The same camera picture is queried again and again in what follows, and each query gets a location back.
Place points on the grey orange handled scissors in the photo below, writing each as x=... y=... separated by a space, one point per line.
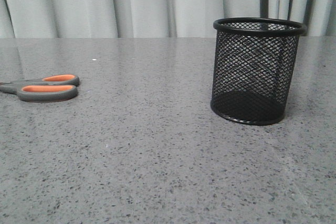
x=48 y=89

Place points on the black mesh pen bucket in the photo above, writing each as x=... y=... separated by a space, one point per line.
x=253 y=68

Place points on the white pleated curtain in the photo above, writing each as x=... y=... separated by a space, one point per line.
x=151 y=18

